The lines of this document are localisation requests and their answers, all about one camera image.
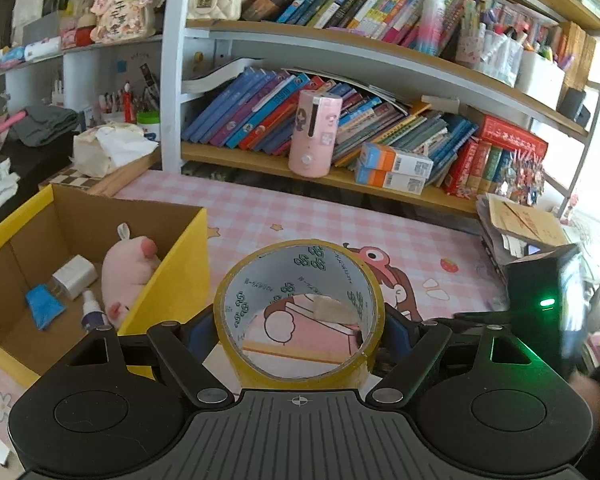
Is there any red boxed book set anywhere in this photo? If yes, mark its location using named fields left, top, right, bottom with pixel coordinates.
left=442, top=114, right=549, bottom=206

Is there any yellow tape roll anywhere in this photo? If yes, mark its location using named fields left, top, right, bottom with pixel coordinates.
left=212, top=239, right=386, bottom=392

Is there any orange and blue carton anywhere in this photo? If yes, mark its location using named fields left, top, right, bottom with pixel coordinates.
left=356, top=142, right=434, bottom=177
left=355, top=165, right=426, bottom=196

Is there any pink gradient bottle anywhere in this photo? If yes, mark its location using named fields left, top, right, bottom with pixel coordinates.
left=415, top=0, right=448, bottom=56

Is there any bunch of pens and brushes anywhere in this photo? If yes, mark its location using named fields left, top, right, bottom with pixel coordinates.
left=97, top=62, right=161, bottom=126

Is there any small black box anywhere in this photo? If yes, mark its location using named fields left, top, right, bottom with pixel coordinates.
left=557, top=87, right=592, bottom=128

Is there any cream tissue bag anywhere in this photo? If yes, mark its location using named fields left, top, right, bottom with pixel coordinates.
left=72, top=124, right=159, bottom=178

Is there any blue tissue pack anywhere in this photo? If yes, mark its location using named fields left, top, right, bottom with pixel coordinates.
left=0, top=46, right=27, bottom=68

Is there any yellow cardboard box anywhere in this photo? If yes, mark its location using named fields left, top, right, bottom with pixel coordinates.
left=0, top=183, right=211, bottom=390

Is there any clear pen cup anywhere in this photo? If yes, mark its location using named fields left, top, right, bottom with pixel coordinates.
left=455, top=2, right=523, bottom=86

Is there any white pen holder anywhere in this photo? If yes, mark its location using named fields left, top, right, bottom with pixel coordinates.
left=515, top=49, right=566, bottom=111

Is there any doll in floral dress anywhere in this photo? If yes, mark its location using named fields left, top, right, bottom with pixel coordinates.
left=90, top=0, right=159, bottom=43

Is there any white bookshelf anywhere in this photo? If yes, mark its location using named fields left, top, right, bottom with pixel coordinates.
left=160, top=0, right=600, bottom=221

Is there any stack of papers and envelopes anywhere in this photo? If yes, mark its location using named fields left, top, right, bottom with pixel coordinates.
left=476, top=192, right=571, bottom=266

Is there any white tissue pack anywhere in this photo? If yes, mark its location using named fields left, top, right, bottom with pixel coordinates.
left=24, top=37, right=62, bottom=61

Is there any row of blue-spined books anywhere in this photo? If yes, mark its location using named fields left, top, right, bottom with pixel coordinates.
left=182, top=67, right=481, bottom=186

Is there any red pot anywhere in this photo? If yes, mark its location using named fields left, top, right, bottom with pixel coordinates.
left=62, top=27, right=97, bottom=50

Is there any grey garment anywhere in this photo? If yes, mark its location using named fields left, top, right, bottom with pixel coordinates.
left=7, top=106, right=79, bottom=147

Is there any white side shelf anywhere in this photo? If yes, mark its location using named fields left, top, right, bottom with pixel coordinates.
left=0, top=35, right=163, bottom=126

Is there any blue packet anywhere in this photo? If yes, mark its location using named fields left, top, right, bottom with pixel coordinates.
left=25, top=284, right=67, bottom=331

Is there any white jar with green lid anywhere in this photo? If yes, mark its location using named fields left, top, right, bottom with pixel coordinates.
left=136, top=110, right=162, bottom=142

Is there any pink cylindrical humidifier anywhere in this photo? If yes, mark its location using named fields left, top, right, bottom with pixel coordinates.
left=287, top=91, right=343, bottom=178

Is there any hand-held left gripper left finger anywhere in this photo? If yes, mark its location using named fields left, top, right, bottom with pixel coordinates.
left=40, top=310, right=233, bottom=407

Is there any white charger adapter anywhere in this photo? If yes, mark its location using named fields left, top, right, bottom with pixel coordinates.
left=50, top=255, right=99, bottom=301

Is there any row of leaning books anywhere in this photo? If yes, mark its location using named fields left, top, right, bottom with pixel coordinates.
left=240, top=0, right=473, bottom=43

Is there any pink plastic stick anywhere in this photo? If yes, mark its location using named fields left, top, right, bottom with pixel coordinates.
left=0, top=112, right=28, bottom=146

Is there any pink checked tablecloth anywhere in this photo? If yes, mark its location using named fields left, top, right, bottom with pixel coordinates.
left=0, top=170, right=511, bottom=461

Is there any wooden checkered board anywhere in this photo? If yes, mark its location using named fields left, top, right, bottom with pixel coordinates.
left=39, top=152, right=161, bottom=196

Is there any small spray bottle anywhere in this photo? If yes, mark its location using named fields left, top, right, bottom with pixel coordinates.
left=81, top=290, right=108, bottom=332

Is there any pink plush pig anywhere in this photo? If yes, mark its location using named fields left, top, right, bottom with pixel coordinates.
left=101, top=223, right=162, bottom=324

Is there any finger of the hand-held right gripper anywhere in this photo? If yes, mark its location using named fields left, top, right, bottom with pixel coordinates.
left=452, top=309, right=513, bottom=335

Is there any person's right hand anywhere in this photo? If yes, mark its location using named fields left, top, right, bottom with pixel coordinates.
left=570, top=374, right=600, bottom=428

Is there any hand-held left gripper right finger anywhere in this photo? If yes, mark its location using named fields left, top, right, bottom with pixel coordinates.
left=366, top=305, right=561, bottom=407

